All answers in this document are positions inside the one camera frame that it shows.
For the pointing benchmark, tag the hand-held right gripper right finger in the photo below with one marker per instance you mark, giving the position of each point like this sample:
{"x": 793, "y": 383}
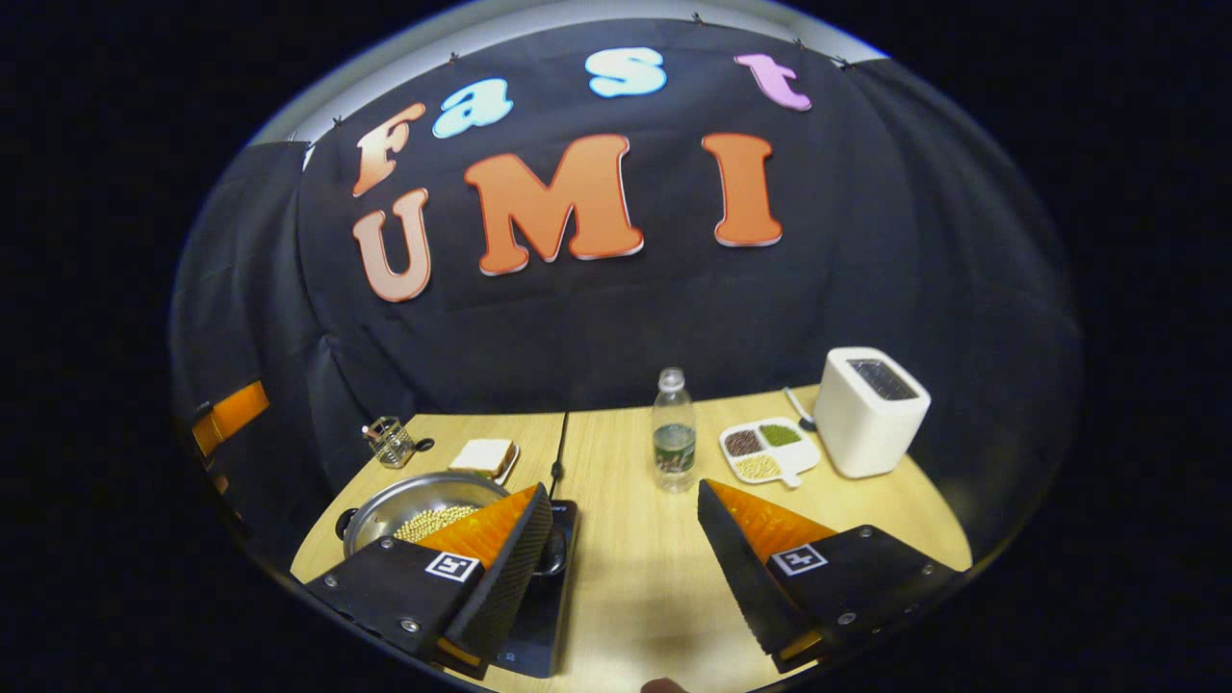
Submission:
{"x": 741, "y": 577}

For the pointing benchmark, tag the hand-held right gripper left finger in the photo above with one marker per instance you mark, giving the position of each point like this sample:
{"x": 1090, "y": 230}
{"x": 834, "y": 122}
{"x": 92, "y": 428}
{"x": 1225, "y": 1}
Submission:
{"x": 510, "y": 568}

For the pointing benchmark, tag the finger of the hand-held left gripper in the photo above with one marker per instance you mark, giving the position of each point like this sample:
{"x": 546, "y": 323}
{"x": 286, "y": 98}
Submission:
{"x": 231, "y": 414}

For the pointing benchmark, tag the black induction cooktop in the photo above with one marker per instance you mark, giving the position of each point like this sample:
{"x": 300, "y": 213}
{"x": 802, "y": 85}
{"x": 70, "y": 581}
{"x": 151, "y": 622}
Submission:
{"x": 539, "y": 626}

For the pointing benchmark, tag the stainless steel pot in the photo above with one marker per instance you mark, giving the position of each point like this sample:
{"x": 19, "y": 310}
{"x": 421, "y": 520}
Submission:
{"x": 404, "y": 496}

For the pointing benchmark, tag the pile of soybeans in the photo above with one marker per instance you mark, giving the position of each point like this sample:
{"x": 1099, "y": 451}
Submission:
{"x": 433, "y": 525}

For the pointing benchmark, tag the white bread sandwich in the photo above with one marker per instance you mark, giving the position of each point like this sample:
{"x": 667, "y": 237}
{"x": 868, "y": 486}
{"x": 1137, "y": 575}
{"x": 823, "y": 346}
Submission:
{"x": 484, "y": 455}

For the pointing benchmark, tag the white divided bean dish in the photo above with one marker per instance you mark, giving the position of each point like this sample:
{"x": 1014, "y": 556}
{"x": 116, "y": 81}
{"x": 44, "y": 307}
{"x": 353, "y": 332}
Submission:
{"x": 799, "y": 452}

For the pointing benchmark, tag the clear plastic water bottle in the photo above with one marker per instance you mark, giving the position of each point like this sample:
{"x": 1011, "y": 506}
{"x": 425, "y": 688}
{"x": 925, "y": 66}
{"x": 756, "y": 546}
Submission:
{"x": 674, "y": 443}

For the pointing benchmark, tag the white toaster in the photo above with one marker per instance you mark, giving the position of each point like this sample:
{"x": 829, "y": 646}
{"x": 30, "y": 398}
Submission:
{"x": 866, "y": 433}

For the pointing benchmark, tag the black backdrop cloth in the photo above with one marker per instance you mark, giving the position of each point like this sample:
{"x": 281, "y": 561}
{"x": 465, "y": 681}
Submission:
{"x": 674, "y": 318}

